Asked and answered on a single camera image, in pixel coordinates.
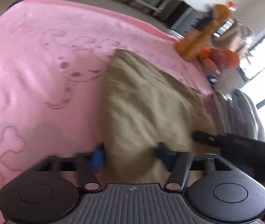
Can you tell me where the beige khaki jacket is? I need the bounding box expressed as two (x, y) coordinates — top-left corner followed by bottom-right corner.
(103, 49), (216, 183)

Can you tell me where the grey folded garment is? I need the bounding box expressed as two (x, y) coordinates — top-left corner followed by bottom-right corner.
(210, 89), (265, 143)

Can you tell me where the orange fruit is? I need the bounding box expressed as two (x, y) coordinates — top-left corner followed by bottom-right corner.
(197, 47), (240, 77)

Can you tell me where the pink patterned bed sheet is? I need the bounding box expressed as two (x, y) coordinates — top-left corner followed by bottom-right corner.
(0, 0), (211, 223)

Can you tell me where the orange juice bottle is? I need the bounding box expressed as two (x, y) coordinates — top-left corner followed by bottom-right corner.
(174, 1), (237, 62)

